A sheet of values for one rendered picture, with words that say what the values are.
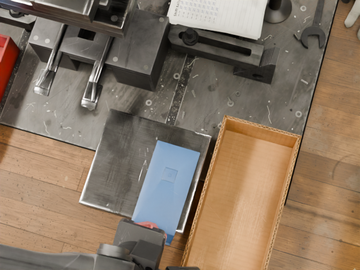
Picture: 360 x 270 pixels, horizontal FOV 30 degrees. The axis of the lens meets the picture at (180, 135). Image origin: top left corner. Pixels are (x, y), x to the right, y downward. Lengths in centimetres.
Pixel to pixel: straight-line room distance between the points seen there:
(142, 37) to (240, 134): 22
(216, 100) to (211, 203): 17
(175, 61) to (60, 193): 29
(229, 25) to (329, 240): 37
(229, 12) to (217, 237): 36
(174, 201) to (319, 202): 23
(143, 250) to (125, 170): 20
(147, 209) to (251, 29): 33
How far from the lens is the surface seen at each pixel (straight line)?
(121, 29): 89
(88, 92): 103
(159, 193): 104
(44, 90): 105
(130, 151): 106
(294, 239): 106
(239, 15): 110
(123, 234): 93
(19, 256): 72
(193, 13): 110
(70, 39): 107
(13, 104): 115
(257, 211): 106
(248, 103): 110
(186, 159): 105
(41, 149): 111
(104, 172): 106
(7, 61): 113
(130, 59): 104
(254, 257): 105
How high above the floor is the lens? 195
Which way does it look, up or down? 75 degrees down
